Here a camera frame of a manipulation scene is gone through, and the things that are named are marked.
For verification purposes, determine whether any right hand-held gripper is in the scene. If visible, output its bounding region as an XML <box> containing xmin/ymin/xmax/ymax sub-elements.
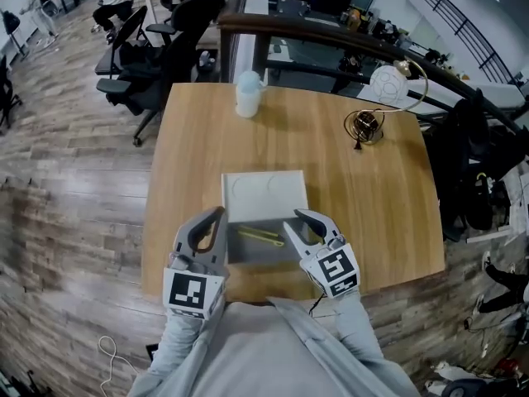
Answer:
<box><xmin>282</xmin><ymin>208</ymin><xmax>361</xmax><ymax>299</ymax></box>

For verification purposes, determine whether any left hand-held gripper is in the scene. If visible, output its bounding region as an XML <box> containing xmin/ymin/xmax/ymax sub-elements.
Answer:
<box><xmin>161</xmin><ymin>205</ymin><xmax>231</xmax><ymax>321</ymax></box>

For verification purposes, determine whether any grey box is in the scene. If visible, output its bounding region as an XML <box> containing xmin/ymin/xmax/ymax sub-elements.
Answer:
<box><xmin>221</xmin><ymin>170</ymin><xmax>310</xmax><ymax>266</ymax></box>

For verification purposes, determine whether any person's left forearm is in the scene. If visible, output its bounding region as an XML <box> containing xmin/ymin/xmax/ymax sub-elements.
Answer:
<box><xmin>148</xmin><ymin>310</ymin><xmax>224</xmax><ymax>378</ymax></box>

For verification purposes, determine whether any person's right forearm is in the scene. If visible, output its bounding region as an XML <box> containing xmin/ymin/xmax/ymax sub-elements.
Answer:
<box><xmin>332</xmin><ymin>294</ymin><xmax>385</xmax><ymax>361</ymax></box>

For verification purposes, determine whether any person's grey clothed torso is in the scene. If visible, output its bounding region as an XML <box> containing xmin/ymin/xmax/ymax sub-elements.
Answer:
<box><xmin>127</xmin><ymin>298</ymin><xmax>421</xmax><ymax>397</ymax></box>

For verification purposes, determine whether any white container with blue lid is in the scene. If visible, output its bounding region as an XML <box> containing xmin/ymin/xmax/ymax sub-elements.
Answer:
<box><xmin>234</xmin><ymin>70</ymin><xmax>269</xmax><ymax>118</ymax></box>

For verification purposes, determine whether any black backpack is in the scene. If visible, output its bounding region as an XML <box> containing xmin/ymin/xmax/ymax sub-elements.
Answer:
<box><xmin>466</xmin><ymin>171</ymin><xmax>495</xmax><ymax>231</ymax></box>

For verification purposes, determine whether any gold desk lamp white globe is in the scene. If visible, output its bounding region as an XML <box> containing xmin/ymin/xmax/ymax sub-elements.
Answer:
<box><xmin>343</xmin><ymin>58</ymin><xmax>430</xmax><ymax>152</ymax></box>

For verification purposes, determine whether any black hanging coat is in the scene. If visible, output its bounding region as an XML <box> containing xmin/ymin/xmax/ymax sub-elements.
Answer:
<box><xmin>429</xmin><ymin>88</ymin><xmax>493</xmax><ymax>243</ymax></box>

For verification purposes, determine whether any black storage basket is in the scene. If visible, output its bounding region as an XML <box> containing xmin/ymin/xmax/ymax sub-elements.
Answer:
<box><xmin>196</xmin><ymin>50</ymin><xmax>218</xmax><ymax>72</ymax></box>

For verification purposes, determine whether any dark wooden handrail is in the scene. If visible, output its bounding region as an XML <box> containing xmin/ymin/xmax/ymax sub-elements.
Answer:
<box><xmin>217</xmin><ymin>12</ymin><xmax>529</xmax><ymax>136</ymax></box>

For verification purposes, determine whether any black tripod stand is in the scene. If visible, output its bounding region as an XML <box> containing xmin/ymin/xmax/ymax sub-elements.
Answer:
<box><xmin>0</xmin><ymin>368</ymin><xmax>46</xmax><ymax>397</ymax></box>

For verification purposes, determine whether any large black office chair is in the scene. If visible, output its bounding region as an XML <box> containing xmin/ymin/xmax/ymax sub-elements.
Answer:
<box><xmin>96</xmin><ymin>0</ymin><xmax>226</xmax><ymax>146</ymax></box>

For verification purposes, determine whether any black pole stand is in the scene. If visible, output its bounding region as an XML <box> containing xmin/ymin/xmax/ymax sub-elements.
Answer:
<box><xmin>0</xmin><ymin>9</ymin><xmax>30</xmax><ymax>61</ymax></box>

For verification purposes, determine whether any white floor cable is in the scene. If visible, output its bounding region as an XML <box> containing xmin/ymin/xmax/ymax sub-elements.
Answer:
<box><xmin>98</xmin><ymin>335</ymin><xmax>144</xmax><ymax>397</ymax></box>

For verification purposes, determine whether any black wall railing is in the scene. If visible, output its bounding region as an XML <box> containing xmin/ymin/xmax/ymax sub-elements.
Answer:
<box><xmin>414</xmin><ymin>0</ymin><xmax>517</xmax><ymax>84</ymax></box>

